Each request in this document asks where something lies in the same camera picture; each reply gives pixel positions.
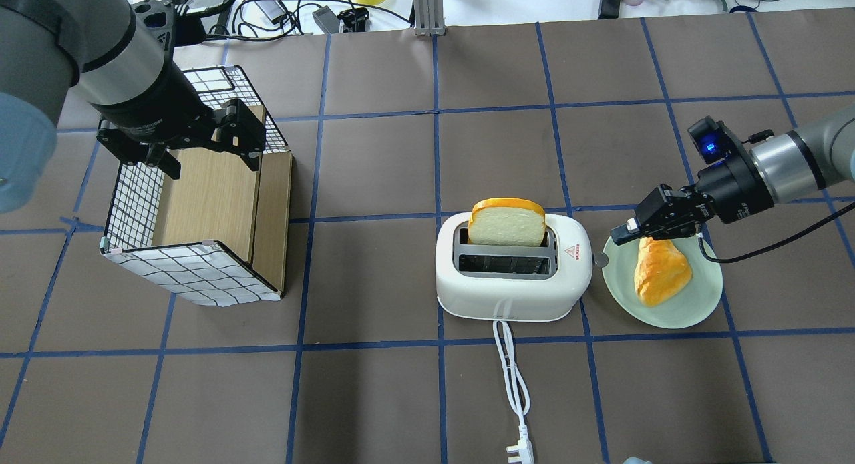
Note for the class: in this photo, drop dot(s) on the orange bread roll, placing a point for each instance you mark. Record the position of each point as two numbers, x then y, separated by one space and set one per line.
661 272

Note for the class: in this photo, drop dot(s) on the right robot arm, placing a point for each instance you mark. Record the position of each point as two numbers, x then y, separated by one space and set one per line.
807 159

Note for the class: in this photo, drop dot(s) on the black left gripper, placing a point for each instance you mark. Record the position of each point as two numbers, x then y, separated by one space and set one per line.
160 98

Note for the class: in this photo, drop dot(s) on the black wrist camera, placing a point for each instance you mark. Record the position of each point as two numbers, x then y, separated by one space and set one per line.
716 143
170 26

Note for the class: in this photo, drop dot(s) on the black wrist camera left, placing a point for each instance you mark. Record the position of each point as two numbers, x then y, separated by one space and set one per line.
170 26

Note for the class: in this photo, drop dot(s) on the white toaster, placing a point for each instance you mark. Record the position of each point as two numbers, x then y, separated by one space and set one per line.
516 284

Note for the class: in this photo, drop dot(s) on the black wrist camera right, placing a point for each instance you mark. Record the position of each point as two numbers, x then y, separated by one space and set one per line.
716 143

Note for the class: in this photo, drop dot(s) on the aluminium frame post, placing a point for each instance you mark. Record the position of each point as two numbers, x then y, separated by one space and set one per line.
429 17

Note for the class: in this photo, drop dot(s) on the wire basket with wooden shelf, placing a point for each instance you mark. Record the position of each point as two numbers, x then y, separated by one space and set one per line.
217 235

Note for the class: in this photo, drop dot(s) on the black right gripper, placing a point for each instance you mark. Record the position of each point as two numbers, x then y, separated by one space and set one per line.
735 185

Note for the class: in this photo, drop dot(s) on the toast slice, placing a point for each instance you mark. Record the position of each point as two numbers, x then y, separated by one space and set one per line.
513 222

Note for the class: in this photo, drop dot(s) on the green plate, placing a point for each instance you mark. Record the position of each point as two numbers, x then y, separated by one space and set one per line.
689 307

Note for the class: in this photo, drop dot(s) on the black power adapter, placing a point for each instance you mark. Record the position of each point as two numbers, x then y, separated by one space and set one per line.
609 9

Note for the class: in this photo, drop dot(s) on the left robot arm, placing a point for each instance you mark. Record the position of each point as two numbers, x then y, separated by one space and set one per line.
118 57

